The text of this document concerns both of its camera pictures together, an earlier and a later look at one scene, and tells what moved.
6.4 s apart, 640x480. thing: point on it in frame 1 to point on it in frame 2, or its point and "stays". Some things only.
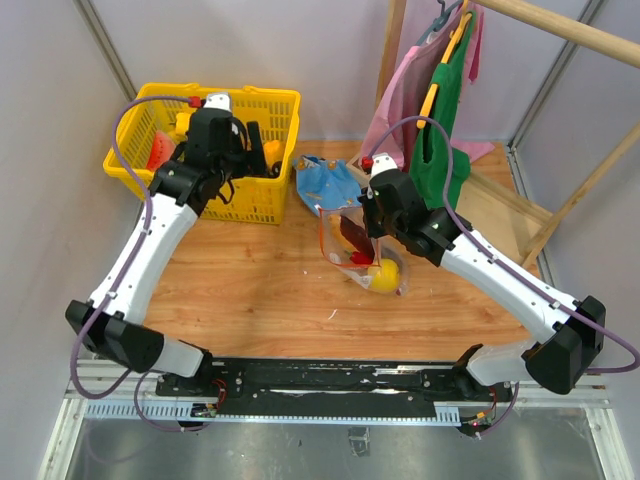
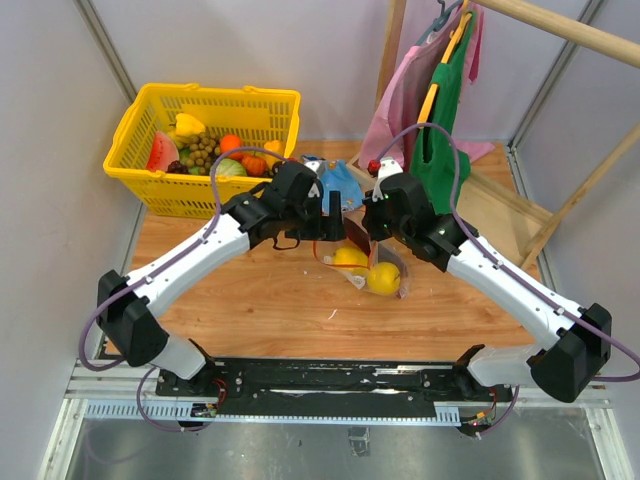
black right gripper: [368, 202] stays
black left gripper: [255, 159] to [331, 228]
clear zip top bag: [379, 264] stays
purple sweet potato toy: [356, 236] stays
